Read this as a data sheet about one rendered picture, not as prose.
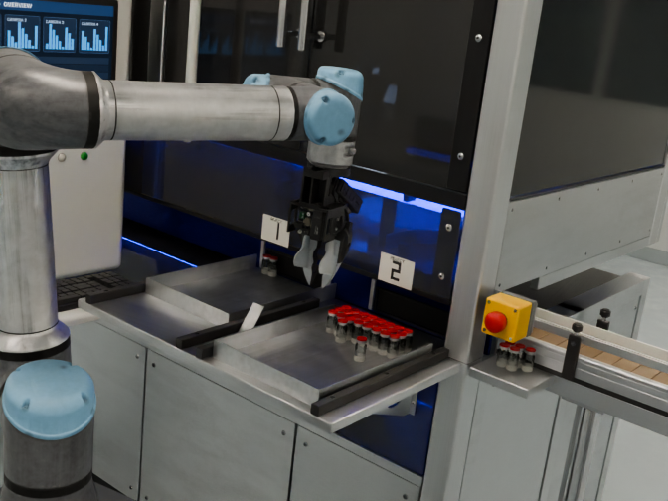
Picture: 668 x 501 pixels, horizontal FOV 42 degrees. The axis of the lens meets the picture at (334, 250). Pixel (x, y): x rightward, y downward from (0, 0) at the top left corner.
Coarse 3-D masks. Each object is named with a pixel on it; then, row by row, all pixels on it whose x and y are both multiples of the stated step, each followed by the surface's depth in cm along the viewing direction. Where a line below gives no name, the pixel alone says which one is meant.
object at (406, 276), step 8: (384, 256) 180; (392, 256) 179; (384, 264) 181; (392, 264) 180; (408, 264) 177; (384, 272) 181; (408, 272) 177; (384, 280) 181; (392, 280) 180; (400, 280) 179; (408, 280) 178; (408, 288) 178
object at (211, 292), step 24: (216, 264) 205; (240, 264) 212; (168, 288) 186; (192, 288) 196; (216, 288) 198; (240, 288) 200; (264, 288) 202; (288, 288) 204; (312, 288) 205; (192, 312) 182; (216, 312) 177; (240, 312) 177
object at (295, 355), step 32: (288, 320) 176; (320, 320) 185; (224, 352) 160; (256, 352) 166; (288, 352) 168; (320, 352) 170; (352, 352) 171; (416, 352) 168; (288, 384) 151; (320, 384) 156; (352, 384) 153
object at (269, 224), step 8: (264, 216) 201; (264, 224) 201; (272, 224) 199; (280, 224) 198; (264, 232) 201; (272, 232) 200; (280, 232) 198; (288, 232) 197; (272, 240) 200; (280, 240) 199; (288, 240) 197
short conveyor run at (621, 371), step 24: (552, 312) 180; (600, 312) 177; (528, 336) 176; (552, 336) 178; (576, 336) 167; (600, 336) 174; (624, 336) 171; (552, 360) 172; (576, 360) 167; (600, 360) 168; (624, 360) 170; (648, 360) 162; (552, 384) 172; (576, 384) 169; (600, 384) 166; (624, 384) 163; (648, 384) 160; (600, 408) 167; (624, 408) 164; (648, 408) 161
